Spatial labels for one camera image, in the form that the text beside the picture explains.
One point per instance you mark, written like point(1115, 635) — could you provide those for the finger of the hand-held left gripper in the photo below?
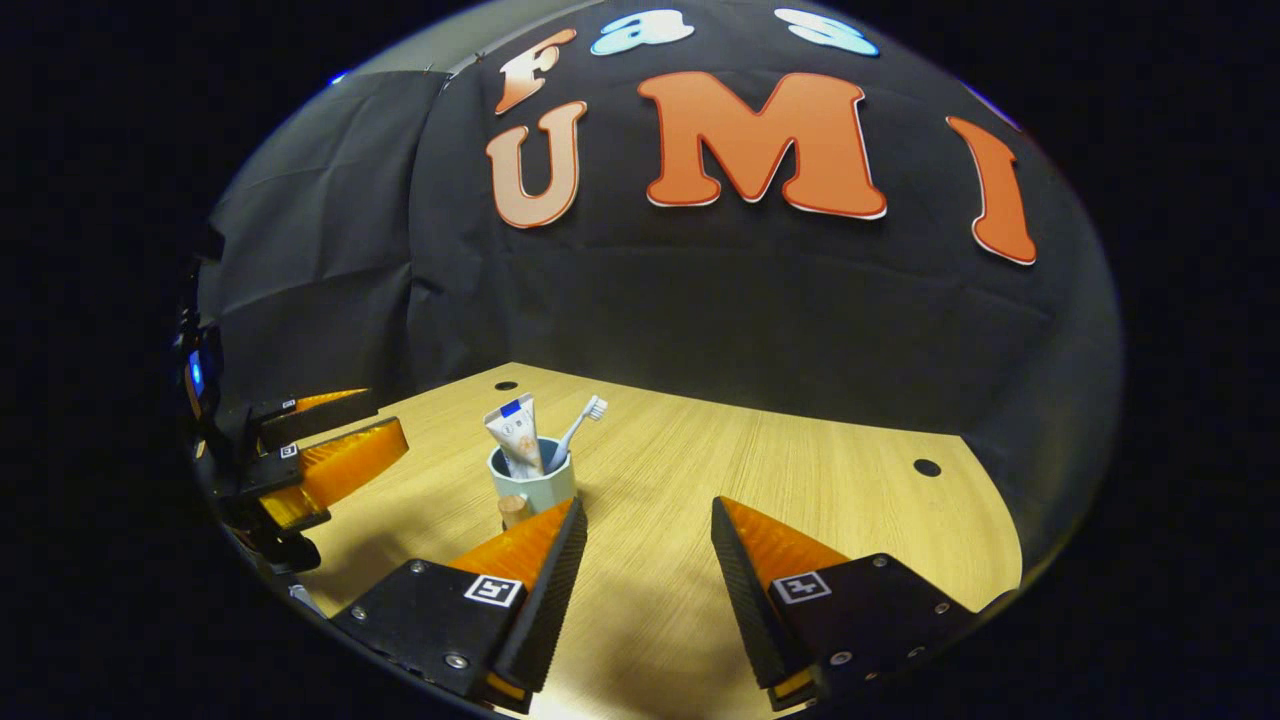
point(320, 412)
point(350, 465)

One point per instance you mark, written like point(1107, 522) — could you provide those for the white toothbrush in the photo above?
point(580, 420)

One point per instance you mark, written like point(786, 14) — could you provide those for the wooden desktop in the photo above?
point(800, 500)

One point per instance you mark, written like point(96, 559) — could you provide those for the black backdrop cloth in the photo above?
point(750, 310)

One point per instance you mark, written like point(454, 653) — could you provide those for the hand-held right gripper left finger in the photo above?
point(555, 600)

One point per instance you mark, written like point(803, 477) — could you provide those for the white toothpaste tube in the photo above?
point(517, 435)

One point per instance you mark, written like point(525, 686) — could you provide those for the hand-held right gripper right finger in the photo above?
point(750, 600)

